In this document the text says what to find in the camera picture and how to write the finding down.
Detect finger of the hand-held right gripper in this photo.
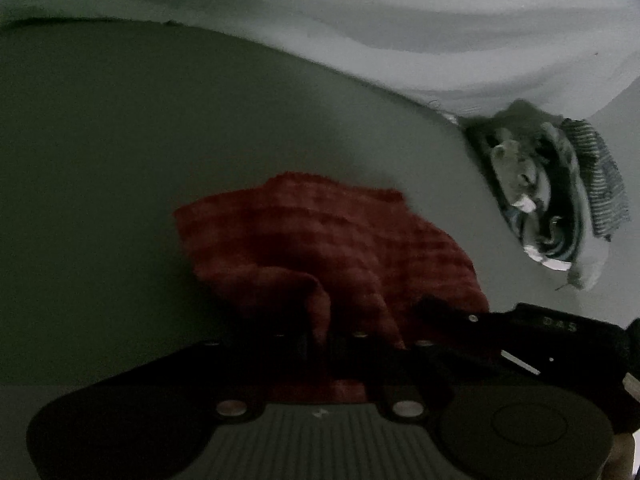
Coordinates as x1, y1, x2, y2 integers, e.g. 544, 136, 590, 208
414, 295, 507, 362

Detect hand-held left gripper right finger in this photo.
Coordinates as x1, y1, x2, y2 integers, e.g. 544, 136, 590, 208
331, 330, 453, 421

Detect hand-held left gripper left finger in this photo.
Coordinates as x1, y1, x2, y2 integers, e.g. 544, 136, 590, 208
150, 332, 323, 420

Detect red checkered cloth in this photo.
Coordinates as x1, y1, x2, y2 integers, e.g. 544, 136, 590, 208
172, 172, 491, 403

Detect pile of grey clothes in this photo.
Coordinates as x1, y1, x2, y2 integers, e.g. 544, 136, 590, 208
466, 99, 612, 292

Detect white folded garment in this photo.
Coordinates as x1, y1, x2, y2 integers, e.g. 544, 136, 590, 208
521, 244, 574, 273

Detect blue striped garment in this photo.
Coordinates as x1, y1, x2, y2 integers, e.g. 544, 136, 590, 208
559, 117, 631, 242

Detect white carrot print sheet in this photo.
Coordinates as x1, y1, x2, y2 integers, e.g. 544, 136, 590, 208
0, 0, 640, 121

